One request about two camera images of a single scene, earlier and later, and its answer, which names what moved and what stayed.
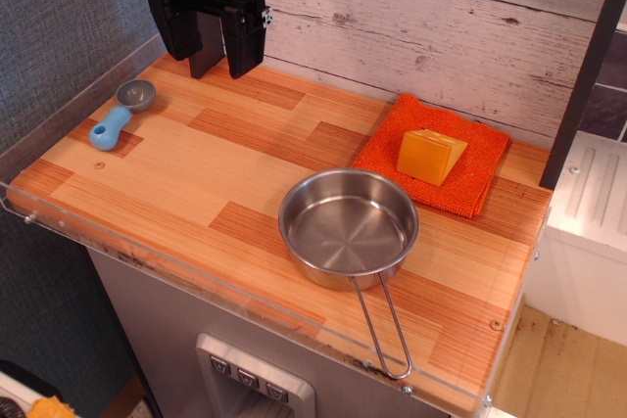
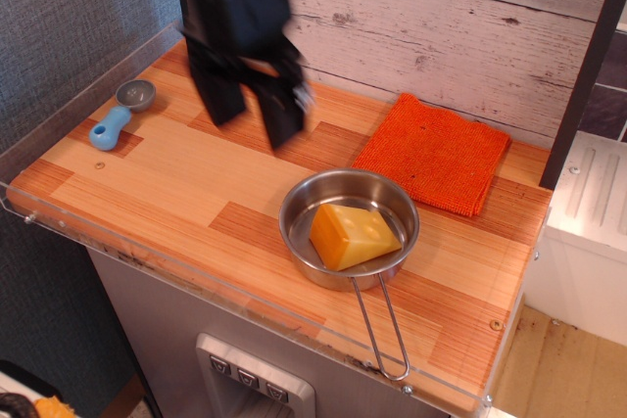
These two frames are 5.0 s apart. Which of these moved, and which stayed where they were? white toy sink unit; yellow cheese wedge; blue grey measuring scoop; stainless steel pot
Moved: yellow cheese wedge
Stayed: stainless steel pot; white toy sink unit; blue grey measuring scoop
